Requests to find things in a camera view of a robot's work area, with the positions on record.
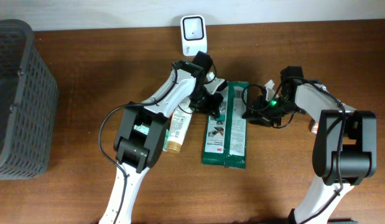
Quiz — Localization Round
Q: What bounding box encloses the orange tissue pack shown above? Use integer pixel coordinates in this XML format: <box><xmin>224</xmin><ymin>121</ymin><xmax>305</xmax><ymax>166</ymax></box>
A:
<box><xmin>311</xmin><ymin>122</ymin><xmax>319</xmax><ymax>134</ymax></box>

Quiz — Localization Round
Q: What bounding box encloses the white barcode scanner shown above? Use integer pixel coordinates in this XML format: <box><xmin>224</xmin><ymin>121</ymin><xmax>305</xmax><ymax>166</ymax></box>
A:
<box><xmin>180</xmin><ymin>15</ymin><xmax>208</xmax><ymax>57</ymax></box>

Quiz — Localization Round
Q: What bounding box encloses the cream lotion tube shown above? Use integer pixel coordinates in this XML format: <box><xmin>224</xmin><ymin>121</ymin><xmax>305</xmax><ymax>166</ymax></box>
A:
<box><xmin>166</xmin><ymin>108</ymin><xmax>192</xmax><ymax>154</ymax></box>

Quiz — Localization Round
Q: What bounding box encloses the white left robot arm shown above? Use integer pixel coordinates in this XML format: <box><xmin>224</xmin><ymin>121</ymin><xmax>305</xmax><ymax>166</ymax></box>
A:
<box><xmin>99</xmin><ymin>51</ymin><xmax>226</xmax><ymax>223</ymax></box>

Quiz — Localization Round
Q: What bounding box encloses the dark grey plastic basket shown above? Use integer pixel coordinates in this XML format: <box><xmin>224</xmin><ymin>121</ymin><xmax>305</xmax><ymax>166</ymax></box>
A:
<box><xmin>0</xmin><ymin>19</ymin><xmax>59</xmax><ymax>180</ymax></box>

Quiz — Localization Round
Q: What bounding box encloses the light blue wipes pack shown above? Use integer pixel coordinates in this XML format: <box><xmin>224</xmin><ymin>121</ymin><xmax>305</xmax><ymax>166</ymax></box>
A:
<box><xmin>134</xmin><ymin>124</ymin><xmax>169</xmax><ymax>152</ymax></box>

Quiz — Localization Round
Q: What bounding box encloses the green 3M gloves package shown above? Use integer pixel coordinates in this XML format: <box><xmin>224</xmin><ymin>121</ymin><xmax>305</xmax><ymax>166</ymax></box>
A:
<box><xmin>202</xmin><ymin>82</ymin><xmax>248</xmax><ymax>169</ymax></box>

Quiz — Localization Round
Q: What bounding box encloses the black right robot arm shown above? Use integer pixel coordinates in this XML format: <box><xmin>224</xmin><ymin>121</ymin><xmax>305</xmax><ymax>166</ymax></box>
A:
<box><xmin>242</xmin><ymin>66</ymin><xmax>377</xmax><ymax>223</ymax></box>

